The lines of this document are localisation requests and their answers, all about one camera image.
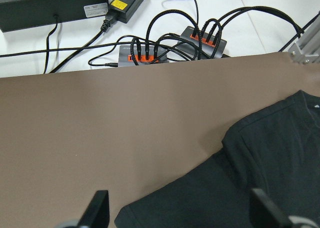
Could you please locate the black printed t-shirt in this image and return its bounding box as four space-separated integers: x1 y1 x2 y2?
114 90 320 228

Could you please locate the black flat box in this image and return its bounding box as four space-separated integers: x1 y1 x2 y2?
0 0 109 33

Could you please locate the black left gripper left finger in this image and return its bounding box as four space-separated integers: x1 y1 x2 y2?
78 190 110 228

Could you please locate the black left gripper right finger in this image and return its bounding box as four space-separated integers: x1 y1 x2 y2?
250 188 293 228

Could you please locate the aluminium frame post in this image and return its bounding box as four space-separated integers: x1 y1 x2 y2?
287 12 320 65

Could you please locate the black power adapter brick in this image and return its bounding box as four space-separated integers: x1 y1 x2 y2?
106 0 144 24

